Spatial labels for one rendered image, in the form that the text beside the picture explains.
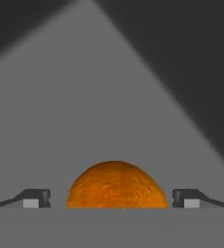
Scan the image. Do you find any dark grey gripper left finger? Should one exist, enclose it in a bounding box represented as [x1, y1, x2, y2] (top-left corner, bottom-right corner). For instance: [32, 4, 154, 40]
[0, 188, 51, 209]

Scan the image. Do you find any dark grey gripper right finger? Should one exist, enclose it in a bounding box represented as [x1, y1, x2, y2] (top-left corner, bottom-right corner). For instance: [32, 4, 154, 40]
[172, 188, 224, 209]

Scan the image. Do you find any orange tangerine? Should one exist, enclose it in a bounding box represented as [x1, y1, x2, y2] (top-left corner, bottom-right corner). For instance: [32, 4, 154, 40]
[66, 160, 169, 210]

